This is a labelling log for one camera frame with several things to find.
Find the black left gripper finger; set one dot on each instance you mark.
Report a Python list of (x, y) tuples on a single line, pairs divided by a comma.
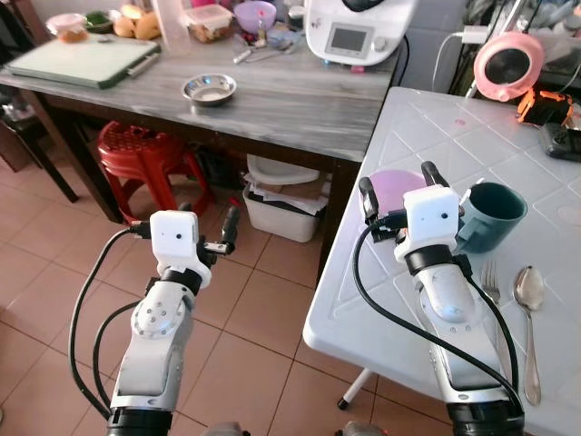
[(231, 229), (184, 209)]

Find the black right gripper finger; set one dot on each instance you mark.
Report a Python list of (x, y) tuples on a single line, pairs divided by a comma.
[(369, 198), (435, 175)]

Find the purple plastic bowl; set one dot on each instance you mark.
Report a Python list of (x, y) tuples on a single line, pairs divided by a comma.
[(256, 16), (395, 186)]

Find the stainless steel bowl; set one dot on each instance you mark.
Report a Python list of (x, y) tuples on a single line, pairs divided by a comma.
[(209, 89)]

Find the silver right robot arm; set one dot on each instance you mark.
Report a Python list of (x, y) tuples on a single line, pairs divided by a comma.
[(449, 309)]

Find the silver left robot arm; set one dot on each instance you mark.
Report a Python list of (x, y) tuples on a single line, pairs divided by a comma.
[(154, 354)]

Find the white plastic folding table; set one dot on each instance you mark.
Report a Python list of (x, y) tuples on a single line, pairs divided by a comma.
[(436, 136)]

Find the white plastic bin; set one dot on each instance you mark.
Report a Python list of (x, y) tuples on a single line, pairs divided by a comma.
[(277, 218)]

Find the red plastic stool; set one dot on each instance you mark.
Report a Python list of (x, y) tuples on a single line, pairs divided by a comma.
[(136, 150)]

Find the teal mug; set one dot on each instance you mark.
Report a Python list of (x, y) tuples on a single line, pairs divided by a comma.
[(495, 227)]

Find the steel fork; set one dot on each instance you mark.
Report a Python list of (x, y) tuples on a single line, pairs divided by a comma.
[(490, 277)]

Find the orange and black device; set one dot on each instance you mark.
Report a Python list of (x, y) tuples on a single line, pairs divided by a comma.
[(545, 107)]

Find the flat black device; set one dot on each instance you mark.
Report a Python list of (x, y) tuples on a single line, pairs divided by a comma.
[(565, 143)]

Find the grey wood top table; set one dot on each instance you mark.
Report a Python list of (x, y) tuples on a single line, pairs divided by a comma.
[(272, 100)]

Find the white power adapter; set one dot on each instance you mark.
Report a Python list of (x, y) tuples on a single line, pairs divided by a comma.
[(474, 34)]

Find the steel spoon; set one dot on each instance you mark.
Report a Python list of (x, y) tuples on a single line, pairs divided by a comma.
[(529, 289), (277, 53)]

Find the pink round appliance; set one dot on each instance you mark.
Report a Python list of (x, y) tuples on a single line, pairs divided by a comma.
[(526, 45)]

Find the white kitchen appliance with screen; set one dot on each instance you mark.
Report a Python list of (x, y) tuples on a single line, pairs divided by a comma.
[(349, 36)]

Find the white folding table leg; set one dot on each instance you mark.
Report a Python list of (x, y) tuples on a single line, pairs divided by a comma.
[(356, 388)]

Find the pale green cutting board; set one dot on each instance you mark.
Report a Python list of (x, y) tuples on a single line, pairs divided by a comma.
[(77, 62)]

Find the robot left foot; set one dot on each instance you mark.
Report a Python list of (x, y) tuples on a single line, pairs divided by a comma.
[(222, 430)]

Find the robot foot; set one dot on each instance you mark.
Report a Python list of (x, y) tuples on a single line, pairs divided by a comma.
[(222, 430), (363, 430)]

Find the square clear food container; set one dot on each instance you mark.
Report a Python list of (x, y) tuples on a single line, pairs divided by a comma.
[(209, 25)]

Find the yellow mango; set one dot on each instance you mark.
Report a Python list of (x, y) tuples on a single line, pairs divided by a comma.
[(133, 10), (148, 27), (124, 27)]

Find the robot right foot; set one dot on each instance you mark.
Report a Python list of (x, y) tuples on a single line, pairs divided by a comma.
[(363, 430)]

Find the steel bowl of greens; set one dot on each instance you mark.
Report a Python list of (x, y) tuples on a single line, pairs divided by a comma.
[(98, 18)]

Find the round food container pink lid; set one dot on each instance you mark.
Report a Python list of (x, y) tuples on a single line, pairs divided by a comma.
[(68, 27)]

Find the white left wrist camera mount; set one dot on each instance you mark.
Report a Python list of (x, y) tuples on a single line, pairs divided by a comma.
[(177, 238)]

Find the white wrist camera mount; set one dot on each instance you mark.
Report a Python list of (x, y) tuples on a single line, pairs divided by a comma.
[(431, 218), (177, 238)]

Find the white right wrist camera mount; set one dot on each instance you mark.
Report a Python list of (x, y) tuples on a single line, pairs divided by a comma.
[(431, 218)]

